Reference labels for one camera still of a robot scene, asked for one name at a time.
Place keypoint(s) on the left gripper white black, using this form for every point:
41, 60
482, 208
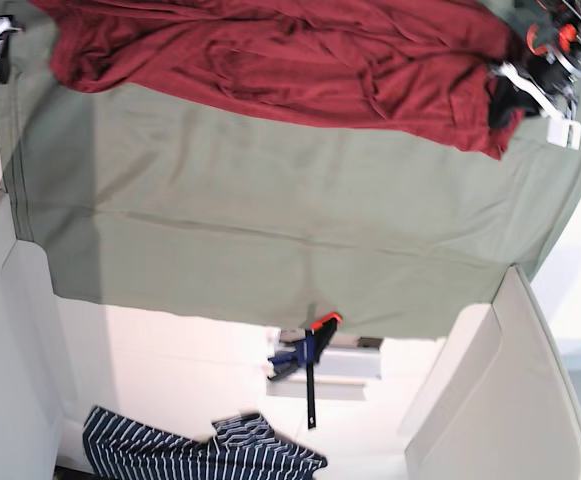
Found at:
545, 86

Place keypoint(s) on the red T-shirt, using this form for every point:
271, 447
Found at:
420, 67

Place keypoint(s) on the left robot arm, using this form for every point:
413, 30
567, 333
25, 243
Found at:
563, 28

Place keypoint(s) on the navy striped shirt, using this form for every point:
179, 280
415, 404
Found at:
244, 447

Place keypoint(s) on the green table cloth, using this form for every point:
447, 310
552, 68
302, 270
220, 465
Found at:
145, 200

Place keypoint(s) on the white partition panel right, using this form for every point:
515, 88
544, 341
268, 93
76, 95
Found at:
498, 402

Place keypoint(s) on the white partition panel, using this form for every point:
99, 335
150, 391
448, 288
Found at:
30, 405
498, 402

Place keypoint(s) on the white partition panel left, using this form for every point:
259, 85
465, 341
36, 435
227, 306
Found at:
30, 405

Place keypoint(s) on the blue black bar clamp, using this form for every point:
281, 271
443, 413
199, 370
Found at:
306, 355

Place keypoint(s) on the aluminium table frame rail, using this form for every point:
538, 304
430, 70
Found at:
346, 367

